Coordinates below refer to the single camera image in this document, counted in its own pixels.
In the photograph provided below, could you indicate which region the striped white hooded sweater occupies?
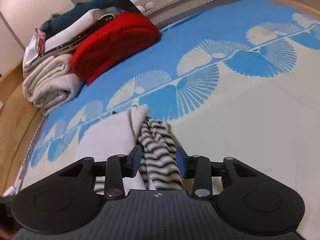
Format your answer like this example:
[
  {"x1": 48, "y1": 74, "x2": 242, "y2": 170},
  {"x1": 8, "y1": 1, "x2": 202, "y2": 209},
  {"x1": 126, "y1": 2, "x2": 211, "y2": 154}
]
[{"x1": 75, "y1": 105, "x2": 183, "y2": 193}]

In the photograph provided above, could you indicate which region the blue white patterned bed sheet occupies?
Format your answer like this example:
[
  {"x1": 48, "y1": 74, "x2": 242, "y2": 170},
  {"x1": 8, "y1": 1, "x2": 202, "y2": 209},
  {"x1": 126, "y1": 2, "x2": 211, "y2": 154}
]
[{"x1": 4, "y1": 0, "x2": 320, "y2": 230}]

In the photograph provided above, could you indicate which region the cream folded fleece blanket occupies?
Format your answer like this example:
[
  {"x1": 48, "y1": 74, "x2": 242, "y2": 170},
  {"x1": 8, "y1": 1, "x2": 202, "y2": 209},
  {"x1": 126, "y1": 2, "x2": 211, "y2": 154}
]
[{"x1": 22, "y1": 54, "x2": 84, "y2": 116}]

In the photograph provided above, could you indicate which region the red fluffy folded blanket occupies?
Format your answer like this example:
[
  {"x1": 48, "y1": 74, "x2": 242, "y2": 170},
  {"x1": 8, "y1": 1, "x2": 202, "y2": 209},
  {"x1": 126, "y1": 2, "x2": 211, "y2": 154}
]
[{"x1": 71, "y1": 12, "x2": 159, "y2": 85}]

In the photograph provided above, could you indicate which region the white folded bedding stack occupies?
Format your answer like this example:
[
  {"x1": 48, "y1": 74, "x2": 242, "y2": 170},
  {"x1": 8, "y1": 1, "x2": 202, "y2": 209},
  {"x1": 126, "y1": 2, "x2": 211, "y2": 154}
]
[{"x1": 22, "y1": 9, "x2": 117, "y2": 73}]

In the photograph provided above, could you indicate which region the dark teal shark plush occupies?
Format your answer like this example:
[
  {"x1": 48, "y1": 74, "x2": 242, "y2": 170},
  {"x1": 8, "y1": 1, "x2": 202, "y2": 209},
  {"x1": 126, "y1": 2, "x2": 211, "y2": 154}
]
[{"x1": 40, "y1": 0, "x2": 140, "y2": 38}]

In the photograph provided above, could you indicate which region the white seal plush toy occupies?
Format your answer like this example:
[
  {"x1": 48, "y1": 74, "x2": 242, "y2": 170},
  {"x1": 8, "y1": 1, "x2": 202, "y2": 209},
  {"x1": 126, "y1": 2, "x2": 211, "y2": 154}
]
[{"x1": 130, "y1": 0, "x2": 156, "y2": 13}]

